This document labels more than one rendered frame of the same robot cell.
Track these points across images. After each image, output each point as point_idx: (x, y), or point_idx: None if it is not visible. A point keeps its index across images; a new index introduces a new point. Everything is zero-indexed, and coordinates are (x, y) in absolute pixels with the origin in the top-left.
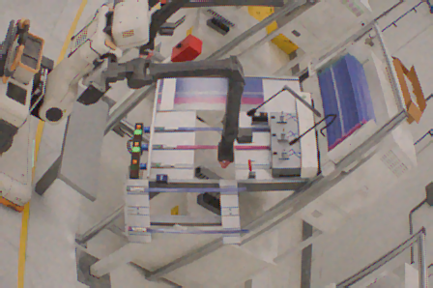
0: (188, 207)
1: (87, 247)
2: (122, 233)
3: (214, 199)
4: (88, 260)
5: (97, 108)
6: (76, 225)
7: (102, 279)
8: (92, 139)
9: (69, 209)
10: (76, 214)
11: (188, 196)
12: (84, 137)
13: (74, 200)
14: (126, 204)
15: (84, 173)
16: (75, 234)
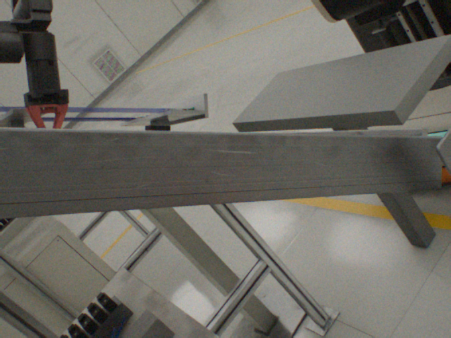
0: (133, 280)
1: (308, 331)
2: (238, 280)
3: (88, 316)
4: (286, 320)
5: (382, 89)
6: (351, 320)
7: (251, 337)
8: (316, 98)
9: (386, 310)
10: (375, 328)
11: (145, 288)
12: (321, 86)
13: (406, 333)
14: (174, 104)
15: (268, 100)
16: (334, 310)
